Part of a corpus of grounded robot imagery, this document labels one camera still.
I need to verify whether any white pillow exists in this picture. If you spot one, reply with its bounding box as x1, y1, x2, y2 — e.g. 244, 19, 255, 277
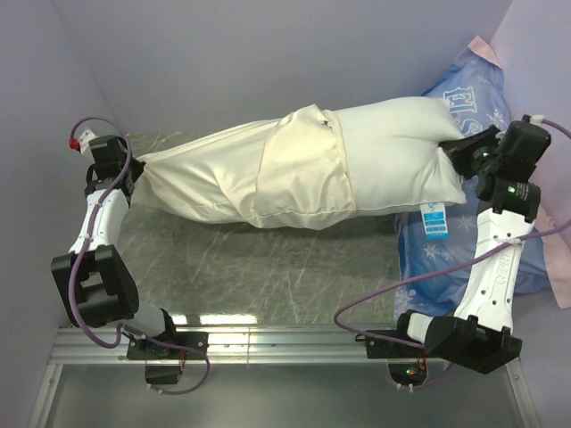
335, 97, 466, 217

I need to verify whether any cream pillowcase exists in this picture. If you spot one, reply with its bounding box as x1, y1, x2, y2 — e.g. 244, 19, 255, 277
132, 105, 357, 230

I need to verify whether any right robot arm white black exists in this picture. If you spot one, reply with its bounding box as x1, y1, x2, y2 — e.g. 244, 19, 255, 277
393, 119, 550, 374

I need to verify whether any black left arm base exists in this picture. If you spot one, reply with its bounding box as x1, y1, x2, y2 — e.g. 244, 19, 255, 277
126, 332, 209, 386

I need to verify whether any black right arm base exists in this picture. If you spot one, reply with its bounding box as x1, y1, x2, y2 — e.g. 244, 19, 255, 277
356, 327, 447, 389

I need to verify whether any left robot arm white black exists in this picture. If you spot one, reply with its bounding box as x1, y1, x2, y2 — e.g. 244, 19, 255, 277
51, 136, 180, 358

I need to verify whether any blue white pillow tag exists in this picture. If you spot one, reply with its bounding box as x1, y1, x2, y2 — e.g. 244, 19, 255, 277
420, 202, 449, 240

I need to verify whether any blue Elsa pillow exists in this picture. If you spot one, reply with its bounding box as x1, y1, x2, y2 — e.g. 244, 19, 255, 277
393, 37, 570, 317

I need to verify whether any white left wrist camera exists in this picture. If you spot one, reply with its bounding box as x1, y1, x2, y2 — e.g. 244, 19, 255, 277
68, 128, 97, 157

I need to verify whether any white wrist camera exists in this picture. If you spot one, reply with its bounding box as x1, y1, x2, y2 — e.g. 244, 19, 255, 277
522, 114, 545, 126
68, 128, 97, 157

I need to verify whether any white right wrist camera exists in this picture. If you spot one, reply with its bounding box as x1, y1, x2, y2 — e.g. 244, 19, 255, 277
522, 114, 545, 126

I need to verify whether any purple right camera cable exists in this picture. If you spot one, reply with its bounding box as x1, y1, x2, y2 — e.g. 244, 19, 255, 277
333, 119, 571, 389

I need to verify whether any purple camera cable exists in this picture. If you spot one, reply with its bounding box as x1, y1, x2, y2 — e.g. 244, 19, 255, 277
333, 119, 571, 389
65, 116, 211, 397

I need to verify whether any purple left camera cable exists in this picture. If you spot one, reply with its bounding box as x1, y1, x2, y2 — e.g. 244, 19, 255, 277
65, 116, 211, 397

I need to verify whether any aluminium mounting rail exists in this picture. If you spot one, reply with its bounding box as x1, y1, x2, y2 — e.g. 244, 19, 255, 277
29, 325, 540, 427

